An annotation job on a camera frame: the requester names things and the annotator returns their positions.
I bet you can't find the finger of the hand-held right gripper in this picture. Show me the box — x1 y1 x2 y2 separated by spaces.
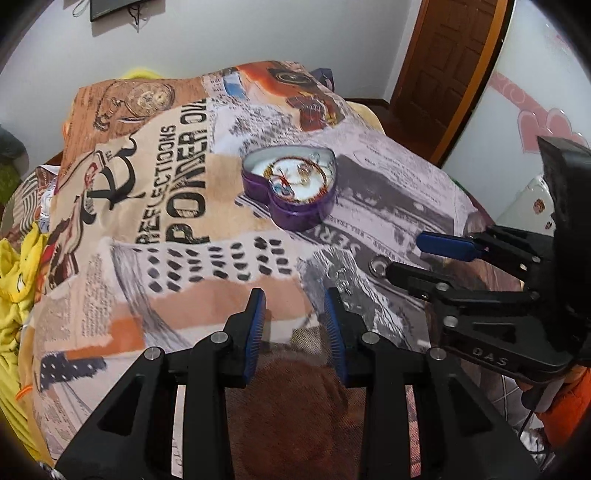
385 261 537 325
416 226 542 274

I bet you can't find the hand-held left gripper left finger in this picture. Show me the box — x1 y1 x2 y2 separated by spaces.
55 288 267 480

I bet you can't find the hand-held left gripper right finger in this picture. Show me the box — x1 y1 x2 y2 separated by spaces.
323 287 541 480

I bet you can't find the purple heart-shaped tin box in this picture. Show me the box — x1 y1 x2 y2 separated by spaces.
241 144 337 232

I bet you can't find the silver charm bracelet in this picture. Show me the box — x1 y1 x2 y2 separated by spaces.
272 161 324 197

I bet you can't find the red cord bracelet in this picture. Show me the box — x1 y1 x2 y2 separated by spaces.
262 158 331 202

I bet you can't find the white patterned pillow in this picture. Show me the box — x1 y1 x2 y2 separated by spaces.
496 175 560 241

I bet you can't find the printed newspaper pattern blanket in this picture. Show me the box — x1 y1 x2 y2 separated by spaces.
30 60 497 480

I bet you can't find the brown wooden door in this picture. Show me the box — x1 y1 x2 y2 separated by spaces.
390 0 509 162

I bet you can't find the dark blue bag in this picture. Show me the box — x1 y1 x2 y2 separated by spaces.
311 68 336 91

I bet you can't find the yellow cloth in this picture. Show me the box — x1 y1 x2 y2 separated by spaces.
0 222 56 462

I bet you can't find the striped patchwork cloth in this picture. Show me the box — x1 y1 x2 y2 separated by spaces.
9 164 61 241

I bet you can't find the yellow plastic chair back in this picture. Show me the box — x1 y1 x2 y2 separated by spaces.
121 68 162 82

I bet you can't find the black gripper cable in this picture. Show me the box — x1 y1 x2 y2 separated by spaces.
517 391 551 462

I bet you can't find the small black wall monitor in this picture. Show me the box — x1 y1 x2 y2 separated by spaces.
90 0 155 23

